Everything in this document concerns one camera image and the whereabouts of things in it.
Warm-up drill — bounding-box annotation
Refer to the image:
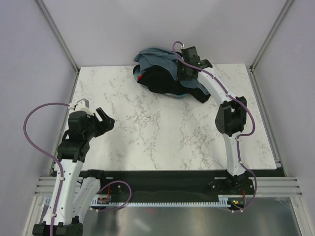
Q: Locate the grey-blue t shirt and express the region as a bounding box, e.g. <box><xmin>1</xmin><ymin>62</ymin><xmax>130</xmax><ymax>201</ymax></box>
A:
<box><xmin>133</xmin><ymin>47</ymin><xmax>210</xmax><ymax>95</ymax></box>

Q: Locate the white slotted cable duct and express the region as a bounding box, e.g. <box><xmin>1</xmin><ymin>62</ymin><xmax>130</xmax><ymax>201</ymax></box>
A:
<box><xmin>91</xmin><ymin>195</ymin><xmax>246</xmax><ymax>208</ymax></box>

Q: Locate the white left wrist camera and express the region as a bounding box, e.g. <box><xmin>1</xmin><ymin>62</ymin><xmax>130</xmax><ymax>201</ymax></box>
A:
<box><xmin>73</xmin><ymin>98</ymin><xmax>94</xmax><ymax>116</ymax></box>

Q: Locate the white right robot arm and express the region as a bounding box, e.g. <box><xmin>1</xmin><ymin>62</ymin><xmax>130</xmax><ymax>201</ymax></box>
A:
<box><xmin>177</xmin><ymin>44</ymin><xmax>247</xmax><ymax>194</ymax></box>

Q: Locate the aluminium frame post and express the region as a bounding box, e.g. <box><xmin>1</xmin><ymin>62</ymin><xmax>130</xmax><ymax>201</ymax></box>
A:
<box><xmin>249</xmin><ymin>0</ymin><xmax>295</xmax><ymax>73</ymax></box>
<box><xmin>34</xmin><ymin>0</ymin><xmax>81</xmax><ymax>74</ymax></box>

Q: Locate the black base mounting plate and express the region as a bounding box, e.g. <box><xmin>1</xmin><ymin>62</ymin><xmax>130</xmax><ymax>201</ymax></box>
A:
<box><xmin>79</xmin><ymin>170</ymin><xmax>255</xmax><ymax>203</ymax></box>

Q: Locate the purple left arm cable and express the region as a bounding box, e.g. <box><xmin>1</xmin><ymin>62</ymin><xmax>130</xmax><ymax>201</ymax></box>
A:
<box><xmin>23</xmin><ymin>102</ymin><xmax>74</xmax><ymax>236</ymax></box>

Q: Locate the aluminium front frame rail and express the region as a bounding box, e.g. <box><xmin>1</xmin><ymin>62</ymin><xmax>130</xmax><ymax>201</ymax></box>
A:
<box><xmin>34</xmin><ymin>177</ymin><xmax>303</xmax><ymax>197</ymax></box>

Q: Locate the left aluminium frame post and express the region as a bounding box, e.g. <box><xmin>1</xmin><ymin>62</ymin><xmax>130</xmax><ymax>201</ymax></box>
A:
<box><xmin>34</xmin><ymin>0</ymin><xmax>81</xmax><ymax>74</ymax></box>

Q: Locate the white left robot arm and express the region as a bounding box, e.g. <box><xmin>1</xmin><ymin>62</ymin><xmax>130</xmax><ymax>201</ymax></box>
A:
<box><xmin>32</xmin><ymin>108</ymin><xmax>115</xmax><ymax>236</ymax></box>

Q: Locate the right aluminium frame post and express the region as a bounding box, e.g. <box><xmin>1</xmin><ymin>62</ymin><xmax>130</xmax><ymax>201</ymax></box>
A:
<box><xmin>249</xmin><ymin>0</ymin><xmax>295</xmax><ymax>73</ymax></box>

